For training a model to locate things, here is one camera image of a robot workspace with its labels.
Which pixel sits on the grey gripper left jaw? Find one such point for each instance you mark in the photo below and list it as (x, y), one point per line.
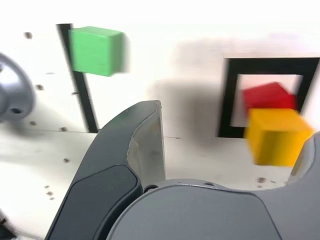
(105, 155)

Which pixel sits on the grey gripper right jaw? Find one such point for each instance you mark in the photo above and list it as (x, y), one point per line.
(212, 215)

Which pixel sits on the yellow cube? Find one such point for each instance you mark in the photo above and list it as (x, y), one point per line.
(275, 137)

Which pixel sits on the green cube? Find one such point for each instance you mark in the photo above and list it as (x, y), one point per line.
(92, 50)

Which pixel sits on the red cube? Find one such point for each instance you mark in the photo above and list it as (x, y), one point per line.
(267, 96)

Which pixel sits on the black tape square outline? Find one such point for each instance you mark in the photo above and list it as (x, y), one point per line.
(227, 100)

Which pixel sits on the black tape strip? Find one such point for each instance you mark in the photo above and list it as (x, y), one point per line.
(83, 100)

